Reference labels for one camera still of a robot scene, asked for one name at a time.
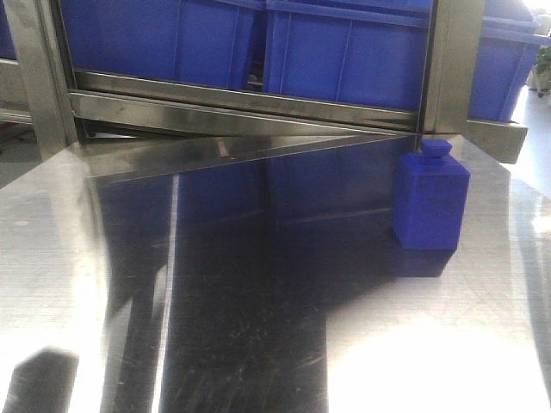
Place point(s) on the blue bottle-shaped part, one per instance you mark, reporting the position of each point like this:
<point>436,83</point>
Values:
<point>429,198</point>

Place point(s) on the blue plastic bin left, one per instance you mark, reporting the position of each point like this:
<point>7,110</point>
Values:
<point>201,42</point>

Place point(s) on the blue plastic bin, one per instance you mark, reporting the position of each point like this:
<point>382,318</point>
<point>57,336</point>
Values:
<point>368,53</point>
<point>507,52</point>
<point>201,42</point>

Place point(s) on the blue plastic bin middle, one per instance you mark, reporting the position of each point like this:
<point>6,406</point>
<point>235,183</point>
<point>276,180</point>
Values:
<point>368,53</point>

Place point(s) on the blue plastic bin far right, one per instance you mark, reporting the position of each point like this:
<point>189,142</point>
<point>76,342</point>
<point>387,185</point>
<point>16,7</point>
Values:
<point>507,52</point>

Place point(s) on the potted green plant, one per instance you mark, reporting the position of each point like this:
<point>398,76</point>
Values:
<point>542,71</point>

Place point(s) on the stainless steel shelf frame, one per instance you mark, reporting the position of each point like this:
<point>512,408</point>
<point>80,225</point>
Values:
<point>45,91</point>

